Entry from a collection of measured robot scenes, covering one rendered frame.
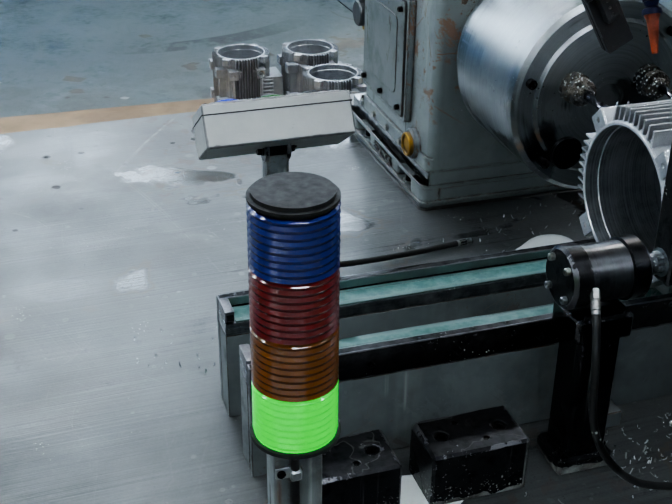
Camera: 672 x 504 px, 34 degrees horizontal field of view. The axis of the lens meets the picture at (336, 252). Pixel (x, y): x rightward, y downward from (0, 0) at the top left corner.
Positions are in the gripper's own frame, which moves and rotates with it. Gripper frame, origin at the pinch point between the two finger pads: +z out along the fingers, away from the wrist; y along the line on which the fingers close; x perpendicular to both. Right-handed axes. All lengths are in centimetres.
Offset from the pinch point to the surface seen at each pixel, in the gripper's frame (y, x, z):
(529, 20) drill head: 19.9, 1.8, 6.4
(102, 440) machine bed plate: -4, 67, 7
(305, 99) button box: 14.2, 29.8, -3.9
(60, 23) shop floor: 415, 90, 89
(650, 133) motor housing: -8.9, 3.5, 8.8
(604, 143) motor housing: 0.7, 5.3, 13.7
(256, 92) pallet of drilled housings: 242, 33, 94
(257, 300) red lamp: -38, 41, -19
